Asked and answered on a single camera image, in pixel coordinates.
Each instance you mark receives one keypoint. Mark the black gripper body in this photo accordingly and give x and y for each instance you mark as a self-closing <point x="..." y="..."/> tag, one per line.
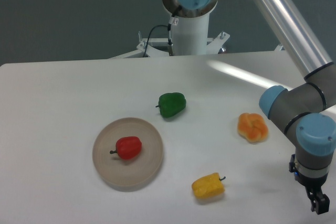
<point x="311" y="179"/>

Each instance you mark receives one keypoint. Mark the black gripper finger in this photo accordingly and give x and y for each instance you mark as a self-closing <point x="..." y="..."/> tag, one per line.
<point x="320" y="202"/>

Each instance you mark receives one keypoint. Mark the red toy bell pepper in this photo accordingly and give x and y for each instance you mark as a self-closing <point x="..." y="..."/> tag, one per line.
<point x="127" y="147"/>

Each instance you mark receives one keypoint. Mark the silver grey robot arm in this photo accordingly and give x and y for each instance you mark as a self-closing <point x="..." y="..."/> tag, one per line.
<point x="298" y="113"/>

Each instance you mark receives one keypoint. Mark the yellow toy bell pepper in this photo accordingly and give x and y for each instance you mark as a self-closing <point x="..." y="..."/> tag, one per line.
<point x="208" y="186"/>

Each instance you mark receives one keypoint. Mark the green toy bell pepper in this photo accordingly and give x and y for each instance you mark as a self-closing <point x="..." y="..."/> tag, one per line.
<point x="170" y="104"/>

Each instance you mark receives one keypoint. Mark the beige round plate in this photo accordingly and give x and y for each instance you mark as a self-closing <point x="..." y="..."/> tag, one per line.
<point x="133" y="173"/>

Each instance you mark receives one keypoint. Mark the orange knotted bread roll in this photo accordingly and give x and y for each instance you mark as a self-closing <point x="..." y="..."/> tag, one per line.
<point x="252" y="127"/>

